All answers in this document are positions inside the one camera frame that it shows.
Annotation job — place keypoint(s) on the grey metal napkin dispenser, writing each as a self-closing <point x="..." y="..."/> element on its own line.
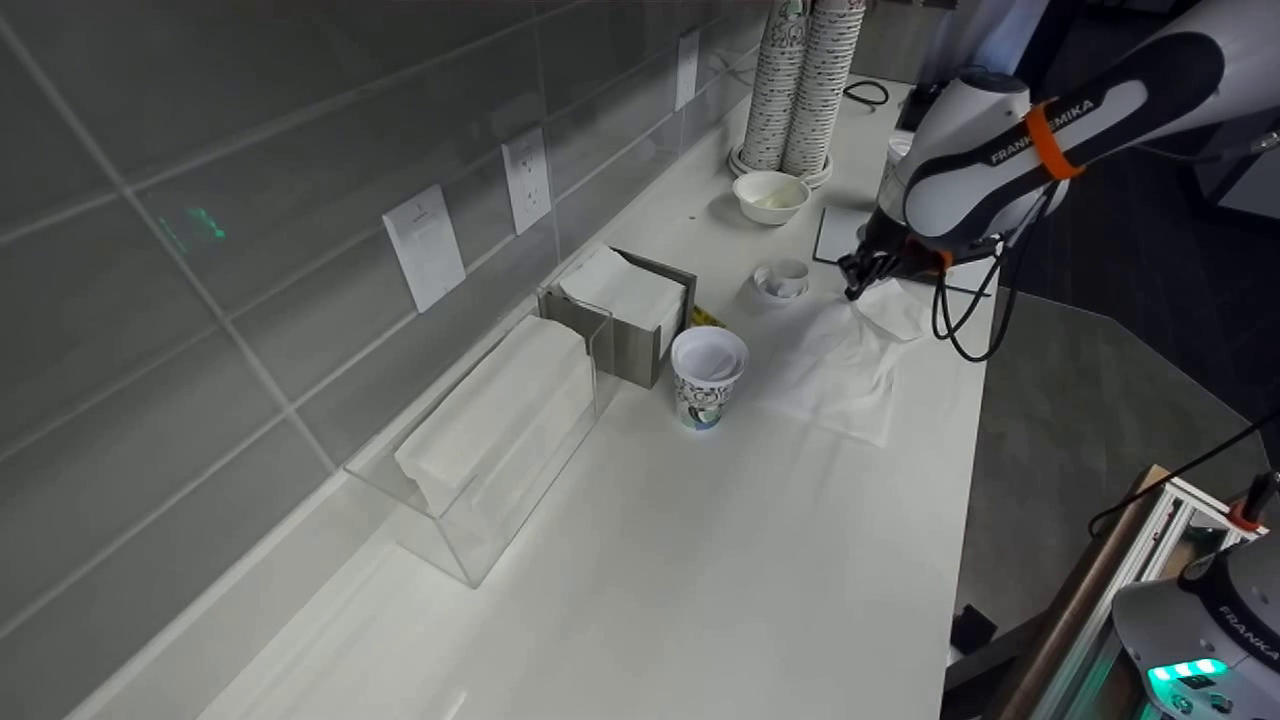
<point x="636" y="352"/>

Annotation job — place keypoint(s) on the black mat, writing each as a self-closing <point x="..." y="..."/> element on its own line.
<point x="913" y="114"/>

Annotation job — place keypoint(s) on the square white napkin stack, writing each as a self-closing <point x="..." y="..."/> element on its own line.
<point x="623" y="289"/>

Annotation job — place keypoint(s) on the yellow packet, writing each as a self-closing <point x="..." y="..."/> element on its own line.
<point x="707" y="318"/>

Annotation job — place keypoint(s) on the clear acrylic napkin holder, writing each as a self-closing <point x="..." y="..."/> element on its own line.
<point x="533" y="500"/>

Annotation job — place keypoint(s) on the white wall outlet plate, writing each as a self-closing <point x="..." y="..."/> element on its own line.
<point x="427" y="251"/>
<point x="526" y="182"/>
<point x="684" y="75"/>

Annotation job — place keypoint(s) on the pale blue fabric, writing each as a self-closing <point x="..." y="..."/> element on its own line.
<point x="987" y="28"/>

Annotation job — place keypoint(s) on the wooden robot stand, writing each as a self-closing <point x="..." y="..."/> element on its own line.
<point x="1082" y="615"/>

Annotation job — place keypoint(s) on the short printed paper cup stack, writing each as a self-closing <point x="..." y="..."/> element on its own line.
<point x="769" y="94"/>

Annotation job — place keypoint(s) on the tall printed paper cup stack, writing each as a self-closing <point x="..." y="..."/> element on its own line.
<point x="824" y="94"/>

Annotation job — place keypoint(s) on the white ceramic bowl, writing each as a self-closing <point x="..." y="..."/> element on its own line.
<point x="769" y="199"/>

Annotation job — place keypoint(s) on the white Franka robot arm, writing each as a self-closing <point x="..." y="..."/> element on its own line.
<point x="1014" y="146"/>

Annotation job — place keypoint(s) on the small white napkin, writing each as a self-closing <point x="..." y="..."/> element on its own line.
<point x="896" y="313"/>

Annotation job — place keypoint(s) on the large white napkin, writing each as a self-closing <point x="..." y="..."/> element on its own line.
<point x="832" y="379"/>

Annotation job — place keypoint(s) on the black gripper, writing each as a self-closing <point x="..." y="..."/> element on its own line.
<point x="907" y="257"/>

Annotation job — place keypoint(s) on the long white napkin stack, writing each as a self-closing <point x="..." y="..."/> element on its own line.
<point x="502" y="412"/>

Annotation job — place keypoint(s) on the small white sauce cup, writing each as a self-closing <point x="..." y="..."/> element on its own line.
<point x="782" y="282"/>

